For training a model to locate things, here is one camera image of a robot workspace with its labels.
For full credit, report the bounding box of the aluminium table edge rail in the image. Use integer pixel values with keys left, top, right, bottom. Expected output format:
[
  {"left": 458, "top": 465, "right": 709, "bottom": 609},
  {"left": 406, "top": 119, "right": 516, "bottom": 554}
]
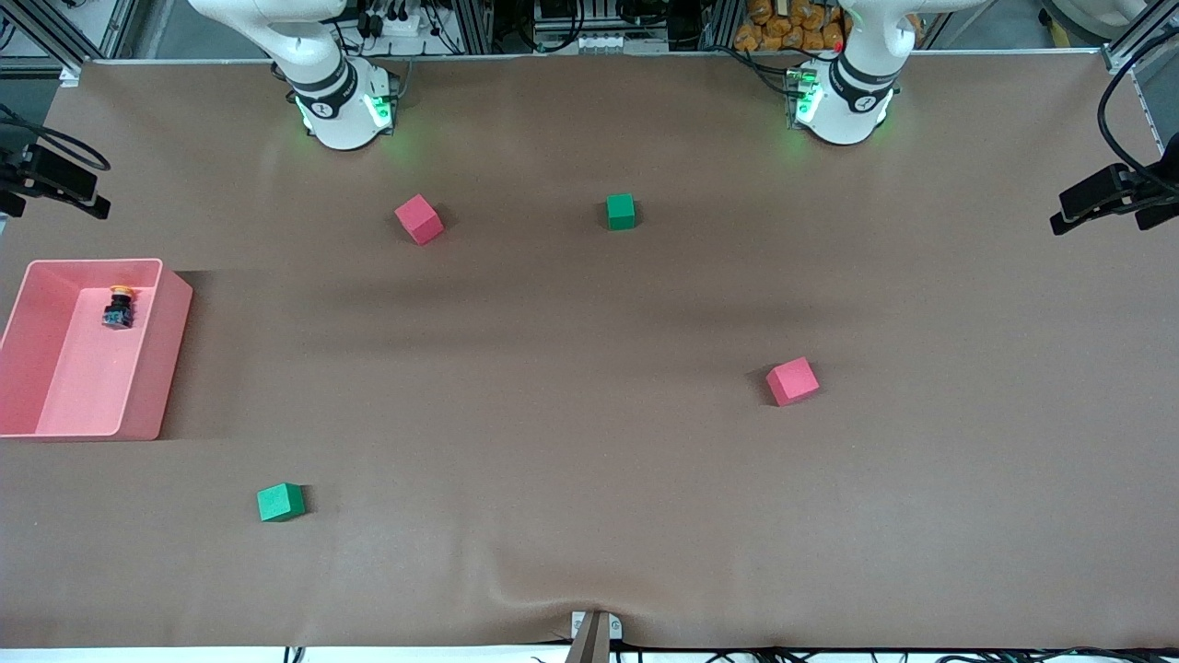
[{"left": 1131, "top": 69, "right": 1179, "bottom": 171}]

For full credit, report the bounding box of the pile of orange items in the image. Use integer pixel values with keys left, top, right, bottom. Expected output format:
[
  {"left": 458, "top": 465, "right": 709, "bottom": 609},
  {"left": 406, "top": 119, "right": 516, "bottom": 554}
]
[{"left": 734, "top": 0, "right": 850, "bottom": 52}]

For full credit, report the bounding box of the white power strip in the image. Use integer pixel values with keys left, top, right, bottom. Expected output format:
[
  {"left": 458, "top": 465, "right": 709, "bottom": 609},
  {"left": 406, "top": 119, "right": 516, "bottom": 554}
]
[{"left": 355, "top": 5, "right": 425, "bottom": 40}]

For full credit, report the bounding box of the brown table cloth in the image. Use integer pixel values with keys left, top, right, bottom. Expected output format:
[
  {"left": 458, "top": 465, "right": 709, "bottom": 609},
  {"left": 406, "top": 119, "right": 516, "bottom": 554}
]
[{"left": 0, "top": 51, "right": 1179, "bottom": 651}]

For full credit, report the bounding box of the aluminium frame post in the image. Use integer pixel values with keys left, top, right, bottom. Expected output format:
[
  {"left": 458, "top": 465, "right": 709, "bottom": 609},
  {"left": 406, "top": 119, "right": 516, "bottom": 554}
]
[
  {"left": 458, "top": 0, "right": 494, "bottom": 54},
  {"left": 702, "top": 0, "right": 742, "bottom": 52}
]

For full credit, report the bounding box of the orange-capped black push button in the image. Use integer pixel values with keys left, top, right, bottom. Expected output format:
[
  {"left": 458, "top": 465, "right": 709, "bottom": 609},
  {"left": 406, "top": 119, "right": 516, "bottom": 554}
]
[{"left": 102, "top": 285, "right": 137, "bottom": 331}]

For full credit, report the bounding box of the grey metal mount bracket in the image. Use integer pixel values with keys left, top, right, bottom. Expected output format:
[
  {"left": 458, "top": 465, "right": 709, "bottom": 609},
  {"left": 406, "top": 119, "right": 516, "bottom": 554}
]
[{"left": 569, "top": 610, "right": 625, "bottom": 663}]

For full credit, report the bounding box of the pink plastic bin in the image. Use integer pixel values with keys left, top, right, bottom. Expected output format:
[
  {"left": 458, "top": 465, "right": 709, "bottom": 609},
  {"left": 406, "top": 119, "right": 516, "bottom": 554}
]
[{"left": 0, "top": 259, "right": 194, "bottom": 443}]

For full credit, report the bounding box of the aluminium frame corner profile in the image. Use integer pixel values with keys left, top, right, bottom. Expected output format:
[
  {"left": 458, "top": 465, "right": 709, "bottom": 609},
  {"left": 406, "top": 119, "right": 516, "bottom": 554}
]
[{"left": 1103, "top": 0, "right": 1179, "bottom": 75}]

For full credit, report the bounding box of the pink foam cube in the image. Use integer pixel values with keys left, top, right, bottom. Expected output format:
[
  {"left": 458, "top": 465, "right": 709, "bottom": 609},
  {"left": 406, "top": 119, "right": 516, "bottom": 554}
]
[
  {"left": 765, "top": 357, "right": 821, "bottom": 407},
  {"left": 394, "top": 193, "right": 445, "bottom": 246}
]

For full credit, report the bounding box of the white rounded machine housing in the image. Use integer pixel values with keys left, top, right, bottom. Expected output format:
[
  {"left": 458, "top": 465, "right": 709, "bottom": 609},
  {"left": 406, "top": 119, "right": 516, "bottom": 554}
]
[{"left": 1041, "top": 0, "right": 1152, "bottom": 29}]

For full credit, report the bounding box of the aluminium frame diagonal profile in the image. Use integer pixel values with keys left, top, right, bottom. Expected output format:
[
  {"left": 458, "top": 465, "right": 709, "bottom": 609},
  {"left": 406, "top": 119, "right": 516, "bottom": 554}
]
[{"left": 0, "top": 0, "right": 88, "bottom": 88}]

